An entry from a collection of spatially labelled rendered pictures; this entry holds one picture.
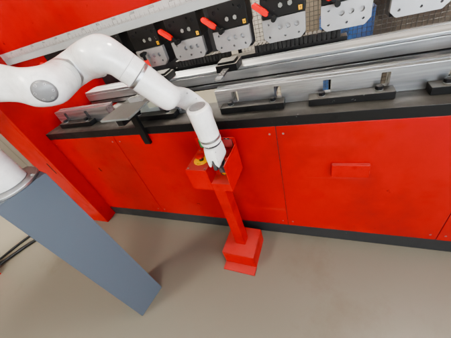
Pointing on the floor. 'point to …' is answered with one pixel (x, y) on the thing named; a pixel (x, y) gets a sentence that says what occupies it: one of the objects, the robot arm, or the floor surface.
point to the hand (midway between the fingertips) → (222, 168)
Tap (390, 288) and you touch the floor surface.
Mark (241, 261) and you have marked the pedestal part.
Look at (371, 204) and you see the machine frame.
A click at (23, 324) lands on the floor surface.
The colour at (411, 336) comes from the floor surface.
